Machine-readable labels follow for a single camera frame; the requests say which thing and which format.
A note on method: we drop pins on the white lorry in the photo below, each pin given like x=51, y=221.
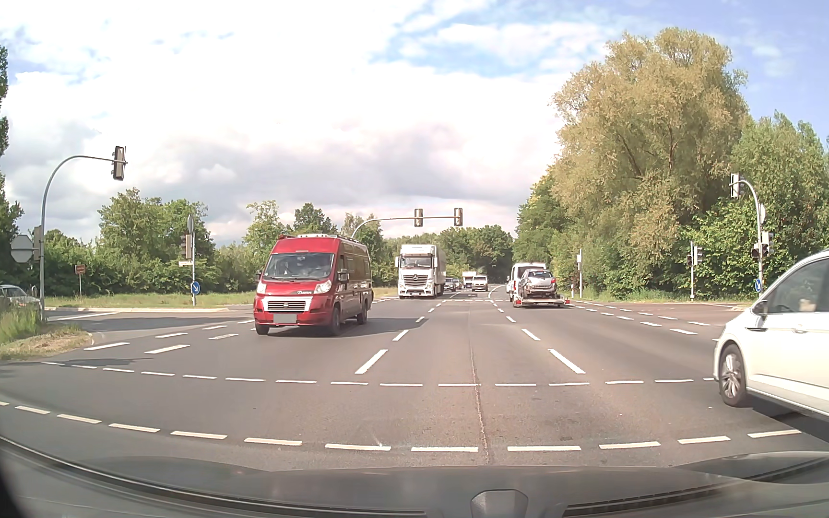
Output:
x=420, y=270

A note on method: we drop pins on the queue of vehicles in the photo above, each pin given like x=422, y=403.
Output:
x=466, y=282

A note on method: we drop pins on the red van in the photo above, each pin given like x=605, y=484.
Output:
x=311, y=282

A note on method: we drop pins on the white tow truck with car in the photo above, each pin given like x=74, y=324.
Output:
x=534, y=283

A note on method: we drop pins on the grey asphalt road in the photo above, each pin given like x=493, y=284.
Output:
x=450, y=410

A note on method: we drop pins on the pole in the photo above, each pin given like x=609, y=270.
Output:
x=579, y=273

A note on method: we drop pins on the road markings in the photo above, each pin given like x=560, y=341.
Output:
x=567, y=361

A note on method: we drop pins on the traffic light with round signs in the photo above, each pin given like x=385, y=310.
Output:
x=191, y=252

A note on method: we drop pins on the car's own bonnet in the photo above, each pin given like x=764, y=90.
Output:
x=414, y=486

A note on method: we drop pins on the grass verge with trees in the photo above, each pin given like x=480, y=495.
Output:
x=666, y=296

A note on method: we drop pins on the row of trees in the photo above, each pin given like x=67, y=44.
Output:
x=155, y=252

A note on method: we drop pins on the grass field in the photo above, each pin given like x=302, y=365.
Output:
x=148, y=299

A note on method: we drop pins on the wood of tall trees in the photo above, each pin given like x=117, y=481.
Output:
x=673, y=180

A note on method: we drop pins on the white car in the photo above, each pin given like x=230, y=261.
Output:
x=810, y=338

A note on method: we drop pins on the dark parked car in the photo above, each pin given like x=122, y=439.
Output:
x=4, y=296

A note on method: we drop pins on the traffic light on short post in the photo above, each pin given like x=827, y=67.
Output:
x=693, y=262

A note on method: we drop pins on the road sign on post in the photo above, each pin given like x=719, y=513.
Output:
x=80, y=277

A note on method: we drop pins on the traffic light on curved post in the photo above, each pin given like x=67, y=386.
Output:
x=758, y=230

